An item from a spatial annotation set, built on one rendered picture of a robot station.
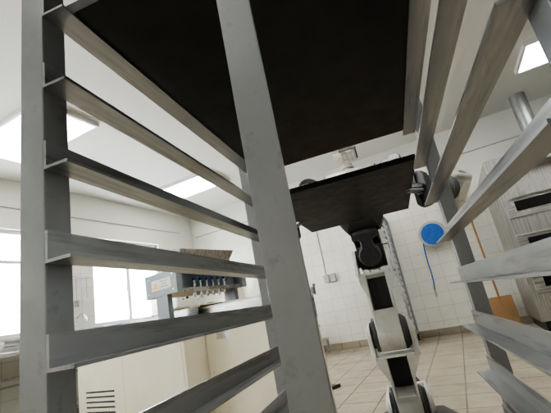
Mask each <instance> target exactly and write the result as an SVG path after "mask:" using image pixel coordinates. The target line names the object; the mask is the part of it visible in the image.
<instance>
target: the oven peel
mask: <svg viewBox="0 0 551 413"><path fill-rule="evenodd" d="M471 225H472V228H473V229H474V232H475V235H476V239H477V241H478V243H479V246H480V250H481V252H482V255H483V257H484V259H485V258H486V257H485V254H484V251H483V248H482V246H481V244H480V240H479V237H478V235H477V232H476V228H475V226H474V224H473V221H472V222H471ZM492 283H493V285H494V289H495V292H496V294H497V297H492V298H488V299H489V302H490V305H491V308H492V311H493V313H494V315H495V316H497V317H501V318H504V319H507V320H512V321H516V322H518V323H521V319H520V316H519V315H518V312H517V308H516V306H515V303H514V301H513V299H512V295H511V294H510V295H505V296H499V292H498V289H497V288H496V285H495V282H494V280H492Z"/></svg>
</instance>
